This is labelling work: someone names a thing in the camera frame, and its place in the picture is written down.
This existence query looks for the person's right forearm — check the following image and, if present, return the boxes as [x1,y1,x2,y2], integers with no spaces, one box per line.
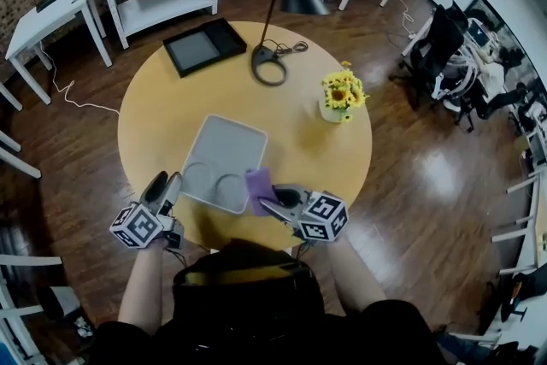
[326,233,388,315]

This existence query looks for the white desk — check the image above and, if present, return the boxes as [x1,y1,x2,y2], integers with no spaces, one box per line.
[491,166,547,274]

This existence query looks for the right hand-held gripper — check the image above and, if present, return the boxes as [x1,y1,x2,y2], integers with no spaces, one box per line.
[258,182,350,244]

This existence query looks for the open laptop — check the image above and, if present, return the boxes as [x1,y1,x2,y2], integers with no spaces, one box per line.
[468,19,491,48]

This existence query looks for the person's left forearm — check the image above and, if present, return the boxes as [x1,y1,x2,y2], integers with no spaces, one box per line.
[117,241,166,334]

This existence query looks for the cream vase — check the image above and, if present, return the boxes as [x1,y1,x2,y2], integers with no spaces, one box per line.
[318,97,354,124]

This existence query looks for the white power strip cable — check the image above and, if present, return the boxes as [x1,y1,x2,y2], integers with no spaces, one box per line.
[384,0,418,40]

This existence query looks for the yellow sunflower bouquet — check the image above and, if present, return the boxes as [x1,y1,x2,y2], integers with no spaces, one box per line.
[321,61,371,123]

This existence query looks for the black flat tray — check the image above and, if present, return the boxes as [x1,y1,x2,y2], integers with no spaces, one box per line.
[162,17,248,79]

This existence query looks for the purple cloth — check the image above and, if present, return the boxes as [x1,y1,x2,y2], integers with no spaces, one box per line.
[245,166,281,217]

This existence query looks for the grey tray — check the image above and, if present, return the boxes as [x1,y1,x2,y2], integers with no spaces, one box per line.
[179,114,269,215]

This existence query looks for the black lamp cable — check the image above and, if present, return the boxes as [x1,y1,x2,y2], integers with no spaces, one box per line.
[267,38,309,56]

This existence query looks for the black office chair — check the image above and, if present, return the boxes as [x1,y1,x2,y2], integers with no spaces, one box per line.
[391,0,478,129]

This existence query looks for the grey waste bin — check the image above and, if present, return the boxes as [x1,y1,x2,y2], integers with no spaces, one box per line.
[36,285,82,321]

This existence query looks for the white floor cable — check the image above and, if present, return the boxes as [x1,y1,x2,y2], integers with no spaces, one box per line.
[40,42,121,115]

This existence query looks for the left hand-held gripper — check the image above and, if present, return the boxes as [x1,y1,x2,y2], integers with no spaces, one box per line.
[109,169,186,251]

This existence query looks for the white side table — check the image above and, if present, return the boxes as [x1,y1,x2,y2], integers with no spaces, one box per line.
[4,0,113,106]

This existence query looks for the person's black clothing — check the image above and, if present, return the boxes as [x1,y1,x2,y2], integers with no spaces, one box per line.
[87,238,450,365]

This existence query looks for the crumpled white paper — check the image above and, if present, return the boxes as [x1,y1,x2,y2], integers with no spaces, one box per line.
[72,315,95,339]

